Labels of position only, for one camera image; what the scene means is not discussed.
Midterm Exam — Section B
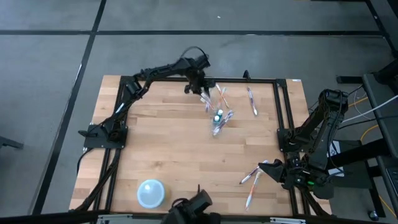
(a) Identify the yellow cable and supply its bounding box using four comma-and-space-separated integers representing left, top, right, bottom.
347, 95, 398, 218

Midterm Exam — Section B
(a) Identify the black stand foot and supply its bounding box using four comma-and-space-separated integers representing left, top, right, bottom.
0, 136, 24, 150

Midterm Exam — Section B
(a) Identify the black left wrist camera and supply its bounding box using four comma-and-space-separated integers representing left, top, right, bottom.
193, 54, 211, 70

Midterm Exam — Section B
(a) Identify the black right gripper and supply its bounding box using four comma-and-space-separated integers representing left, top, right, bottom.
258, 160, 315, 190

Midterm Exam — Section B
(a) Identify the black rig crossbar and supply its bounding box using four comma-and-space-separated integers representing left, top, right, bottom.
0, 208, 398, 224

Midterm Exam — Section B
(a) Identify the black aluminium table frame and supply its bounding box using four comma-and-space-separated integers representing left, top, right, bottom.
70, 75, 332, 218

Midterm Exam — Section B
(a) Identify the purple white toothbrush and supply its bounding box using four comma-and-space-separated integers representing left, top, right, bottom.
212, 110, 234, 137
246, 86, 259, 117
239, 159, 269, 185

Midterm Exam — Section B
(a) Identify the white cable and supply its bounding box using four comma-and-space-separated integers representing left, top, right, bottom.
341, 94, 398, 124

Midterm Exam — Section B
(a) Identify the gray desk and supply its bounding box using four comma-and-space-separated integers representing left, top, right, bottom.
362, 73, 398, 203

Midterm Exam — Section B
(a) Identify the orange white toothbrush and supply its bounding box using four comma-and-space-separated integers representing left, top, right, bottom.
216, 87, 227, 110
200, 91, 216, 113
215, 83, 230, 110
244, 171, 262, 211

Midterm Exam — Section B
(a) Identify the pale translucent plastic bowl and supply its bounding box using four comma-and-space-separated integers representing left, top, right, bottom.
137, 179, 166, 209

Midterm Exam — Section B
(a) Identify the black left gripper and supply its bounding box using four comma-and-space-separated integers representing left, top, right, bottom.
185, 67, 216, 95

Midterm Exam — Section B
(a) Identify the black desk leg beam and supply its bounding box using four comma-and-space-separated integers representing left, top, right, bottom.
326, 138, 392, 170

